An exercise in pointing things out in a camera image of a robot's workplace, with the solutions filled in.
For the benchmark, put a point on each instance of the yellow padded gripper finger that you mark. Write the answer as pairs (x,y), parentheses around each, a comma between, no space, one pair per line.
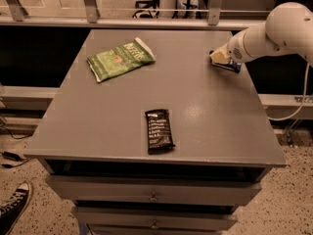
(221,55)

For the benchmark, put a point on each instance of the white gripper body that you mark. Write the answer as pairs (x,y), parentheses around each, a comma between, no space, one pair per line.
(234,50)

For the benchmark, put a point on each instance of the blue rxbar blueberry bar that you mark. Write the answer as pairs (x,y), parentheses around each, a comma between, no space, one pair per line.
(232,66)

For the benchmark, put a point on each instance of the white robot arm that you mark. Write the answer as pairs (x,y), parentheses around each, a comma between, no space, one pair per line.
(288,29)

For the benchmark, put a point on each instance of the black rxbar chocolate bar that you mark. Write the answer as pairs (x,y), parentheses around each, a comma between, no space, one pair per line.
(159,131)

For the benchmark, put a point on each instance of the green kettle chips bag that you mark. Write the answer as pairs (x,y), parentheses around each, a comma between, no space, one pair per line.
(120,59)

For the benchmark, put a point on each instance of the black office chair base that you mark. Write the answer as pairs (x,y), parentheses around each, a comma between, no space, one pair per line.
(146,9)

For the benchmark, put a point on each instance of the grey drawer cabinet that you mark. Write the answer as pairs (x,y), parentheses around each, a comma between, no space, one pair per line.
(146,137)

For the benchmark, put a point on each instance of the top grey drawer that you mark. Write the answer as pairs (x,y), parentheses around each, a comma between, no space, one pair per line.
(155,191)

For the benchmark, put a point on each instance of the grey drawer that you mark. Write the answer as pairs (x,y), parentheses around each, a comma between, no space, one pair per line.
(155,191)
(154,219)

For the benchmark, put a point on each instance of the middle grey drawer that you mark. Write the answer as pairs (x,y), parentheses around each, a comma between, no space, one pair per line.
(154,219)

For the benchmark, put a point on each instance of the black canvas sneaker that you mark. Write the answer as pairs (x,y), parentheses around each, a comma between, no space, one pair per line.
(12,209)

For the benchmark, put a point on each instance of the metal railing frame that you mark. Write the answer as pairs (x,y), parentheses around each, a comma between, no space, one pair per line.
(223,14)

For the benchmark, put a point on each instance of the black power adapter with cable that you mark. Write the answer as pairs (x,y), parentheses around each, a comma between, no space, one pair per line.
(13,157)

